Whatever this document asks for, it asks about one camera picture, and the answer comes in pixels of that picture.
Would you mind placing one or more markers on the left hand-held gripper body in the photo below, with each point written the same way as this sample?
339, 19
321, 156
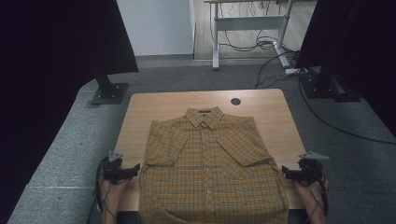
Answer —
112, 169

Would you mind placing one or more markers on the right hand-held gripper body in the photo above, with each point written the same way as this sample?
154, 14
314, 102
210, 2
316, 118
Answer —
309, 171

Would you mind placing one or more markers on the yellow plaid shirt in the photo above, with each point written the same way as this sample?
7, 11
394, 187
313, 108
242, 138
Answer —
205, 174

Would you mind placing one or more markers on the person's right hand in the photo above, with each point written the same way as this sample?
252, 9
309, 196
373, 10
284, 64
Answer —
308, 194

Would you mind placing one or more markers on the person's left hand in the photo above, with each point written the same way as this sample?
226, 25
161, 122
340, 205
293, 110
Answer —
113, 194

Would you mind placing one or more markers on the black stand with square base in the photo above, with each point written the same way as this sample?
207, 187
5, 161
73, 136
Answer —
109, 91

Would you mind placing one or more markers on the black stand with long base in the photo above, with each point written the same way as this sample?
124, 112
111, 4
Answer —
330, 88

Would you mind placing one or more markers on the white power strip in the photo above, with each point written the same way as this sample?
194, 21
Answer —
295, 71

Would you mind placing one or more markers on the wide black curtain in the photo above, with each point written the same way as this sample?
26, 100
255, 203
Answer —
46, 77

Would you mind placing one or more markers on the narrow black curtain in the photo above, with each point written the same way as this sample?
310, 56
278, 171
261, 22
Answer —
358, 46

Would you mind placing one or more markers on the white desk frame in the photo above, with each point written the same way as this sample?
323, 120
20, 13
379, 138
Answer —
249, 23

